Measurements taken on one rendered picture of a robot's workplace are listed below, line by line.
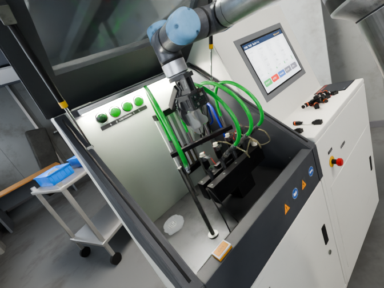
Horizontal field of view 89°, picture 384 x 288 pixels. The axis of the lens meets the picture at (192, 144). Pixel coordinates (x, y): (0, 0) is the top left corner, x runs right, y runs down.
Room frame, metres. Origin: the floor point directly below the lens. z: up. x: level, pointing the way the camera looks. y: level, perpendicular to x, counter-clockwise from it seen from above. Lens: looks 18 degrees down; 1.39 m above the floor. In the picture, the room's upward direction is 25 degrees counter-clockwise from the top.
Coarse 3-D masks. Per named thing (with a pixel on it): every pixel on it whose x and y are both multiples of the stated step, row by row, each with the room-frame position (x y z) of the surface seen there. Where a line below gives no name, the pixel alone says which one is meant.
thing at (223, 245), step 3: (222, 243) 0.41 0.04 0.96; (225, 243) 0.41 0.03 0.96; (219, 246) 0.41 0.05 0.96; (222, 246) 0.41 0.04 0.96; (225, 246) 0.40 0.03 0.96; (231, 246) 0.40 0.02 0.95; (216, 249) 0.41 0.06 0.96; (219, 249) 0.40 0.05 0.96; (222, 249) 0.40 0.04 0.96; (228, 249) 0.40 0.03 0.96; (216, 252) 0.40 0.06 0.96; (219, 252) 0.39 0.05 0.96; (222, 252) 0.39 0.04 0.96; (213, 255) 0.40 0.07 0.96; (219, 255) 0.38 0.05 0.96; (216, 258) 0.39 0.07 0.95; (222, 258) 0.38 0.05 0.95
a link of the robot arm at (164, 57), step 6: (156, 24) 0.63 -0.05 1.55; (162, 24) 0.63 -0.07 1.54; (150, 30) 0.64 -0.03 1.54; (156, 30) 0.63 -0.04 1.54; (150, 36) 0.64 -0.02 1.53; (156, 36) 0.63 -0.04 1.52; (150, 42) 0.66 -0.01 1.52; (156, 42) 0.63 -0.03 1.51; (156, 48) 0.64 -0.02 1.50; (162, 48) 0.61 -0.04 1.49; (156, 54) 0.66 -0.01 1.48; (162, 54) 0.63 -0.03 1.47; (168, 54) 0.63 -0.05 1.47; (174, 54) 0.63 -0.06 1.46; (180, 54) 0.64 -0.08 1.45; (162, 60) 0.64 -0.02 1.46; (168, 60) 0.63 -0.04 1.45
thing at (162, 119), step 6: (150, 96) 0.62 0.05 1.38; (150, 102) 0.84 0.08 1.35; (156, 102) 0.59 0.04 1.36; (156, 108) 0.57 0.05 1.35; (156, 114) 0.87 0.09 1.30; (162, 114) 0.55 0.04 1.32; (162, 120) 0.54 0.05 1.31; (162, 126) 0.88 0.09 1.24; (168, 126) 0.53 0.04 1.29; (168, 132) 0.53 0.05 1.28; (168, 138) 0.89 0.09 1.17; (174, 138) 0.52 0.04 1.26; (174, 144) 0.52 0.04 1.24; (180, 150) 0.51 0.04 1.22; (180, 156) 0.52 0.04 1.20; (186, 162) 0.53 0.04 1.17
